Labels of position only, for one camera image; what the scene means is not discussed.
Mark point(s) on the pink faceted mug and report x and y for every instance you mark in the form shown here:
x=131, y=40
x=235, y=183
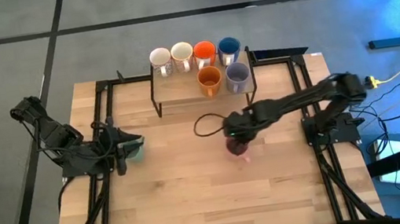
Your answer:
x=238, y=150

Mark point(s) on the dotted white mug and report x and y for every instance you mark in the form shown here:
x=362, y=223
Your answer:
x=160, y=56

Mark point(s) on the black aluminium table frame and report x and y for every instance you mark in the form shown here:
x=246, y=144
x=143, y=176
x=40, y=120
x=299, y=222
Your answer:
x=127, y=80

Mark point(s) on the green faceted mug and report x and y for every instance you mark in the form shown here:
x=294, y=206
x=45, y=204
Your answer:
x=137, y=151

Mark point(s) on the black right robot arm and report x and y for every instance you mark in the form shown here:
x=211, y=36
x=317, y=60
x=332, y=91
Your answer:
x=301, y=98

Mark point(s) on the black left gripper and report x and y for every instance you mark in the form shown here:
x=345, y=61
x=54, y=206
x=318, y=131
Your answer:
x=104, y=152

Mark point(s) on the yellow power plug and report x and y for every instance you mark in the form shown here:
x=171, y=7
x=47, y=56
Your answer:
x=373, y=81

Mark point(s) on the grey faceted mug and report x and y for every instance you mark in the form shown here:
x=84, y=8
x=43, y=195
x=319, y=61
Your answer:
x=237, y=74

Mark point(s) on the orange faceted mug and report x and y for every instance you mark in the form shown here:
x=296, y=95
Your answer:
x=209, y=78

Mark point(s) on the blue mug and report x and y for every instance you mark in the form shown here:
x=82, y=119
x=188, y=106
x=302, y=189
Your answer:
x=229, y=46

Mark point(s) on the pink-patterned white mug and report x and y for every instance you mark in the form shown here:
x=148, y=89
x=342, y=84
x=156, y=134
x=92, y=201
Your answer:
x=181, y=51

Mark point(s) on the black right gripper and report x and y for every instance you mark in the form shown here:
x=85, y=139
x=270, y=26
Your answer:
x=243, y=125

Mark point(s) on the black flat panel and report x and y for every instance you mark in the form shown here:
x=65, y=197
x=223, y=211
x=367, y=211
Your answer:
x=278, y=53

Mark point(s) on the wooden shelf riser black legs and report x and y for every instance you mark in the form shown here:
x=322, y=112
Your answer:
x=180, y=87

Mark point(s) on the orange-lined white mug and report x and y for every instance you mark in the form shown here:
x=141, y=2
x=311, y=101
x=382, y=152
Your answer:
x=204, y=51

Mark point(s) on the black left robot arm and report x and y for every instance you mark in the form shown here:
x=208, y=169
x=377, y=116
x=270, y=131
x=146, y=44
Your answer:
x=56, y=131

